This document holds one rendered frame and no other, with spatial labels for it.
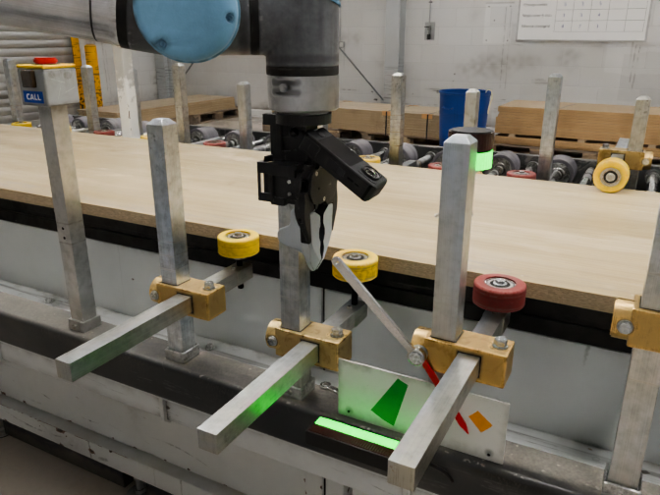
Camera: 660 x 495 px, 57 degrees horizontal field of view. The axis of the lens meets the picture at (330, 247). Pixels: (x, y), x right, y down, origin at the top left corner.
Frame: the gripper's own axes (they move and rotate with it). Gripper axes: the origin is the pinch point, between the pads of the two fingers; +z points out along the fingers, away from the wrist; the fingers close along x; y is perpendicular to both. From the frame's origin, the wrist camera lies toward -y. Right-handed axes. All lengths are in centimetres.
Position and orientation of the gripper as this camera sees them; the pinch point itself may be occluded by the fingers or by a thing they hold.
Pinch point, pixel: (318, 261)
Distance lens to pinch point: 82.2
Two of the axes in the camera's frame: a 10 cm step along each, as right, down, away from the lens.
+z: 0.0, 9.4, 3.4
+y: -8.8, -1.6, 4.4
